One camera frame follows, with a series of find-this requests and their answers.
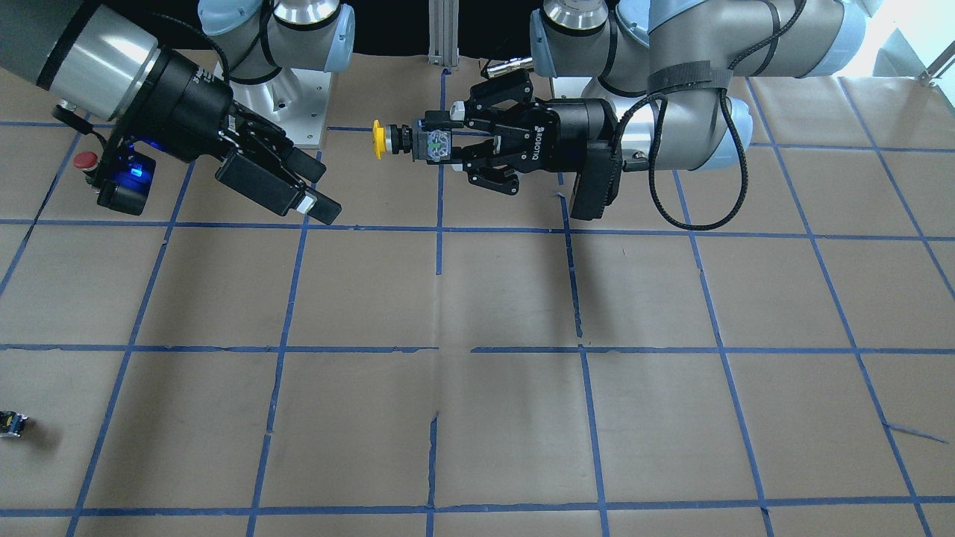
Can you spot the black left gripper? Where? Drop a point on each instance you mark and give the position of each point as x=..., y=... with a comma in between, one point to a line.
x=574, y=121

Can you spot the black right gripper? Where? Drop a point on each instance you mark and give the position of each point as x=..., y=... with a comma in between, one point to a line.
x=188, y=104

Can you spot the yellow push button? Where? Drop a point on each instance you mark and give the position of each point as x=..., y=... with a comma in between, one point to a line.
x=405, y=139

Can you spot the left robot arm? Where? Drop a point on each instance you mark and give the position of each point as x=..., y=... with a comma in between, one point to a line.
x=641, y=87

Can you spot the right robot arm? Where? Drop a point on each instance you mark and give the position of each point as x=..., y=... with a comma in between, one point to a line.
x=95, y=58

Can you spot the red push button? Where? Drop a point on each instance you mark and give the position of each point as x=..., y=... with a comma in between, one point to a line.
x=86, y=161

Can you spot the green push button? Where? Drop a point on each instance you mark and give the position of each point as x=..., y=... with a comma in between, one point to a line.
x=12, y=424

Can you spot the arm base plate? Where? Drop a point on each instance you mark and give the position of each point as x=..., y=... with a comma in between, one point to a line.
x=295, y=100

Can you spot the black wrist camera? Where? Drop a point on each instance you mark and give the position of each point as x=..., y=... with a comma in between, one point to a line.
x=125, y=179

